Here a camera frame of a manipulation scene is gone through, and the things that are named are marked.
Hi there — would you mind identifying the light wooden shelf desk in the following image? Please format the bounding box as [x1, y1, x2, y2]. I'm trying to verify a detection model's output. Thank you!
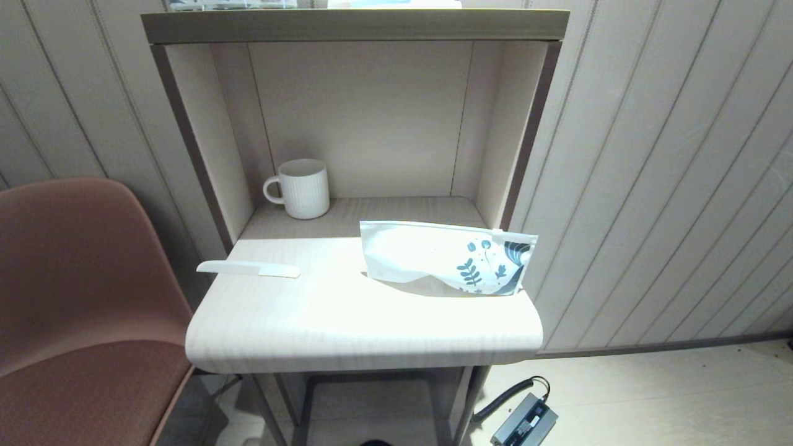
[141, 9, 571, 446]

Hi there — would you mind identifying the white ribbed mug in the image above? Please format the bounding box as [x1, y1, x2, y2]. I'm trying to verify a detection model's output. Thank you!
[263, 159, 330, 220]

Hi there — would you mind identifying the white floral zip pouch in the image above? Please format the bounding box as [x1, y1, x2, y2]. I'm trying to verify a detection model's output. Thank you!
[359, 221, 538, 297]

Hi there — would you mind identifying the white plastic comb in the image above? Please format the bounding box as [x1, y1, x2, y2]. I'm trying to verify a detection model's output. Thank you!
[196, 260, 301, 279]

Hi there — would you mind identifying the grey power adapter box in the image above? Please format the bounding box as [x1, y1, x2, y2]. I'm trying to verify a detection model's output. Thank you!
[491, 393, 558, 446]

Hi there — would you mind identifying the thick black coiled cable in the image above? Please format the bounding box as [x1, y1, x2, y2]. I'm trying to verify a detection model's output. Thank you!
[472, 376, 551, 424]

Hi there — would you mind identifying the brown upholstered chair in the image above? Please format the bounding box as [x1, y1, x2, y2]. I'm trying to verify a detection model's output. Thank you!
[0, 178, 214, 446]

